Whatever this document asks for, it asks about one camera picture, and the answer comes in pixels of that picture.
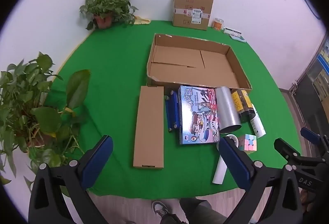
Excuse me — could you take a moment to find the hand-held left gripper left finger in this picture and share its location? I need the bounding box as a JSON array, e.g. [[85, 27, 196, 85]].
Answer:
[[28, 135, 114, 224]]

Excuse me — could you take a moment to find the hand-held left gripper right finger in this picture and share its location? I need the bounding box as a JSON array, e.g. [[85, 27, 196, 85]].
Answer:
[[220, 137, 301, 224]]

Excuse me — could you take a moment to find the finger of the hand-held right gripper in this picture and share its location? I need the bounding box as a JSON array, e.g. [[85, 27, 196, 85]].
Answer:
[[274, 138, 302, 163], [301, 127, 329, 154]]

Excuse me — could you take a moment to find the pastel puzzle cube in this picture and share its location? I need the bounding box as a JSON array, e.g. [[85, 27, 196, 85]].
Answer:
[[238, 133, 257, 154]]

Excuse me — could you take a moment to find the white tube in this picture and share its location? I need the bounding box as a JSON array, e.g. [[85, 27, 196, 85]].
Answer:
[[248, 104, 266, 138]]

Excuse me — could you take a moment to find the silver metal can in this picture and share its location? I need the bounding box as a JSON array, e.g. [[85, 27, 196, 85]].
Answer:
[[214, 86, 242, 135]]

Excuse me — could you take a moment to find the yellow label dark jar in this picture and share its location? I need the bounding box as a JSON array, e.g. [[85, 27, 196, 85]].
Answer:
[[231, 88, 255, 124]]

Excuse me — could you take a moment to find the long cardboard box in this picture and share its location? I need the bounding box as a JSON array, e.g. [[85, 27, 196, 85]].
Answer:
[[133, 86, 165, 170]]

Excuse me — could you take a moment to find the blue stapler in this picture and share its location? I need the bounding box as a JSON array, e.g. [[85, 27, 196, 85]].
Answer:
[[164, 90, 180, 133]]

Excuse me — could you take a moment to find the shallow cardboard box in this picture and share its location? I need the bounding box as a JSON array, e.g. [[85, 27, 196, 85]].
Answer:
[[146, 33, 253, 92]]

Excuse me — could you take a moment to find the glass door blue stripe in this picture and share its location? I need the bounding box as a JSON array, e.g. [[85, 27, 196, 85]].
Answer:
[[290, 34, 329, 152]]

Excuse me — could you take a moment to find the person's dark trouser leg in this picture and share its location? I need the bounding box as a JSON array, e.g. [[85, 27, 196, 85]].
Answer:
[[161, 198, 229, 224]]

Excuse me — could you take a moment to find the person's grey shoe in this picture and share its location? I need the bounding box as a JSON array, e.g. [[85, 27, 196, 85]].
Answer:
[[152, 200, 170, 219]]

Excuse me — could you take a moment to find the green tablecloth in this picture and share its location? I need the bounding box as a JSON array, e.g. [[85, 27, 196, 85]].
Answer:
[[50, 20, 302, 200]]

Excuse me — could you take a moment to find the large leafy potted plant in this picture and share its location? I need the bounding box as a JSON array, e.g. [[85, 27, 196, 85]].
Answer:
[[0, 52, 91, 197]]

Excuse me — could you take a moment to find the white green carton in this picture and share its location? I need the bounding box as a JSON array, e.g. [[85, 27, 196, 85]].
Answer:
[[223, 27, 242, 37]]

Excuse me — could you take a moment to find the orange label clear jar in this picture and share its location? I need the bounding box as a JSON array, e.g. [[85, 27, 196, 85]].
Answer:
[[212, 18, 225, 31]]

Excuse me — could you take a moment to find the small potted plant terracotta pot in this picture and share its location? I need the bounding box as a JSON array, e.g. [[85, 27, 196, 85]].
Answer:
[[79, 0, 139, 31]]

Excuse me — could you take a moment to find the sealed cardboard shipping box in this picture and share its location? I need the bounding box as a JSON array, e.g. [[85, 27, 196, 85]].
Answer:
[[172, 0, 214, 31]]

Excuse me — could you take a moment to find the blue wall cable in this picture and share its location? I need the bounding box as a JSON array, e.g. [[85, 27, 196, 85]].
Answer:
[[299, 0, 320, 19]]

